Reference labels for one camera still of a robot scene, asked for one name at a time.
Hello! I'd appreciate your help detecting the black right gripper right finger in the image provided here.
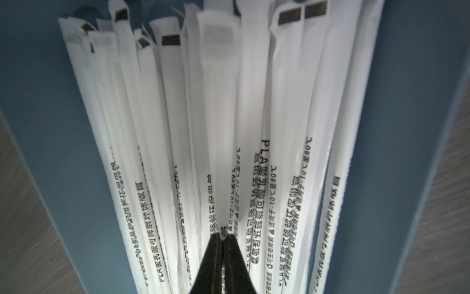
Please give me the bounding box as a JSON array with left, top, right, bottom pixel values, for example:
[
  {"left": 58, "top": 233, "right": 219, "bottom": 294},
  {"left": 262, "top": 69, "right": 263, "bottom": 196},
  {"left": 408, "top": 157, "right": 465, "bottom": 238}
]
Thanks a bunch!
[{"left": 223, "top": 234, "right": 257, "bottom": 294}]

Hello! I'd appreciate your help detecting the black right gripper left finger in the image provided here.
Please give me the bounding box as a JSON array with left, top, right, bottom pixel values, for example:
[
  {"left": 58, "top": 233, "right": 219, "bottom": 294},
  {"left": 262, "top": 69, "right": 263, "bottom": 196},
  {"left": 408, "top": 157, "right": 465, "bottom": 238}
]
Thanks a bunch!
[{"left": 189, "top": 233, "right": 223, "bottom": 294}]

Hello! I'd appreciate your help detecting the white straw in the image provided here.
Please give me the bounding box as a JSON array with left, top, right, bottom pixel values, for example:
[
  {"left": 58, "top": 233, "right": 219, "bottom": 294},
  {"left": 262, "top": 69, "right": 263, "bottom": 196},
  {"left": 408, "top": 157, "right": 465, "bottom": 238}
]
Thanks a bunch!
[
  {"left": 197, "top": 10, "right": 241, "bottom": 231},
  {"left": 58, "top": 17, "right": 151, "bottom": 294},
  {"left": 308, "top": 1, "right": 384, "bottom": 294}
]

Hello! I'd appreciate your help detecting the blue storage tray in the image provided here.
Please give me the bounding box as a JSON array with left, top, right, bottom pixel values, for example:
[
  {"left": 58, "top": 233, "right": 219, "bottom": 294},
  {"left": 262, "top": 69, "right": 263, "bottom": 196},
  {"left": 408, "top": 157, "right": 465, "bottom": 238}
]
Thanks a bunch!
[{"left": 1, "top": 1, "right": 470, "bottom": 294}]

